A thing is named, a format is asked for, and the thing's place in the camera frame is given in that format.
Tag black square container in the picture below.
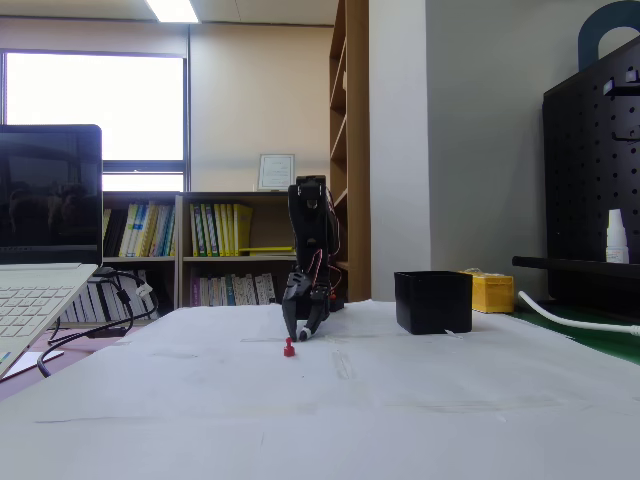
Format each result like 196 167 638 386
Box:
393 270 474 336

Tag yellow cardboard box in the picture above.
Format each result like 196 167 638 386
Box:
458 269 515 315

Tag flat yellow book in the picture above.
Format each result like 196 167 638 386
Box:
238 245 298 257

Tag wide low wooden bookshelf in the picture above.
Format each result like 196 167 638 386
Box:
175 190 324 308

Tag taped white paper sheets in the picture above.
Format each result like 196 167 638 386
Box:
0 298 640 480

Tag framed certificate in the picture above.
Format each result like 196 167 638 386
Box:
258 153 296 192

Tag tall wooden bookshelf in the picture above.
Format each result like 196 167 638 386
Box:
328 0 370 303

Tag narrow low wooden bookshelf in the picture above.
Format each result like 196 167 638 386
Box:
102 191 182 324

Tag black pegboard rod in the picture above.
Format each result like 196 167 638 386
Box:
511 255 640 279

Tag white paper note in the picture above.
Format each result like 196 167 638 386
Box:
3 349 66 377

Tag white laptop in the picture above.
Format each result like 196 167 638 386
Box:
0 124 104 381

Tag black pegboard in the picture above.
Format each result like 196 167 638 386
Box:
542 34 640 307

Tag window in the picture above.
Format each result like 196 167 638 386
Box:
0 48 191 193

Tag white dropper bottle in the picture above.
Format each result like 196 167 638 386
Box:
604 209 630 265

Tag green desk mat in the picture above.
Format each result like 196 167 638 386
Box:
509 298 640 366

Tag ceiling light panel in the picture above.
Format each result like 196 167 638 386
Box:
144 0 201 24

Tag teal arch shape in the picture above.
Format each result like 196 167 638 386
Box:
577 0 640 71

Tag red servo wire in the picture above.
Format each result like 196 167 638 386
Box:
304 188 347 302

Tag black cable white connector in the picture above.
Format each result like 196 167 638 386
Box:
107 272 160 321

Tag black usb cable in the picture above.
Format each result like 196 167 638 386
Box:
37 269 136 379

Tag white power cable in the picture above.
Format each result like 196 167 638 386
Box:
517 290 640 337

